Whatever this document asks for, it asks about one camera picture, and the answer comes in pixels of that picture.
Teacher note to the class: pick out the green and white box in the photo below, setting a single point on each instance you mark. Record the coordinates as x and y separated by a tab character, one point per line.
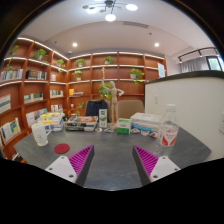
123	126

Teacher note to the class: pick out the wooden artist mannequin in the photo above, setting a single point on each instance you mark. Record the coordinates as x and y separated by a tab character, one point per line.
114	104

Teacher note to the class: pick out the stack of books centre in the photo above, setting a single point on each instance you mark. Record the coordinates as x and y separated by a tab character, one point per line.
81	123

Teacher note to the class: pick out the tall white green carton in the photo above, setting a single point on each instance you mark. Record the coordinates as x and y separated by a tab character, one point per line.
103	118

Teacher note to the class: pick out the white partition counter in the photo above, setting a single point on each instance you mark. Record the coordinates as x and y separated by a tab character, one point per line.
199	99

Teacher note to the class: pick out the yellow books stack left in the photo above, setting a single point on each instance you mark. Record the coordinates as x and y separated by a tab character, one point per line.
54	119

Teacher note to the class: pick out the dark blue chair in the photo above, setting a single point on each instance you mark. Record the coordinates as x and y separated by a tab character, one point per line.
93	107

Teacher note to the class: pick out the white flat boxes stack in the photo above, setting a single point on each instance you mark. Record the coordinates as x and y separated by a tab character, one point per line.
145	120

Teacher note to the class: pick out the wooden curved bookshelf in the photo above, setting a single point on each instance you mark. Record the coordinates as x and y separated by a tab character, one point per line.
34	77

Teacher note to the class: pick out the potted green plant centre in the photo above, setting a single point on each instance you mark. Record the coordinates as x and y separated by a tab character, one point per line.
104	93

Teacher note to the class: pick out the ceiling light fixture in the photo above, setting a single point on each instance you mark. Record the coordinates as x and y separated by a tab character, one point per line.
107	7

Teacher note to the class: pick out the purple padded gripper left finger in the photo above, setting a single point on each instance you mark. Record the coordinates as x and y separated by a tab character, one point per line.
75	167

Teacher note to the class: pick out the beige chair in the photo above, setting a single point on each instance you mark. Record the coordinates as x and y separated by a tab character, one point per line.
127	108

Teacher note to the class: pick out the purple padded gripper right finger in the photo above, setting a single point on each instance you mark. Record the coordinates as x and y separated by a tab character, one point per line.
151	167

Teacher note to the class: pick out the clear plastic water bottle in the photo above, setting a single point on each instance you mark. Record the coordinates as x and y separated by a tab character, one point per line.
167	132

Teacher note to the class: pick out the red round coaster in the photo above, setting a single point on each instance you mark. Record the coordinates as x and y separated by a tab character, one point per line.
61	148

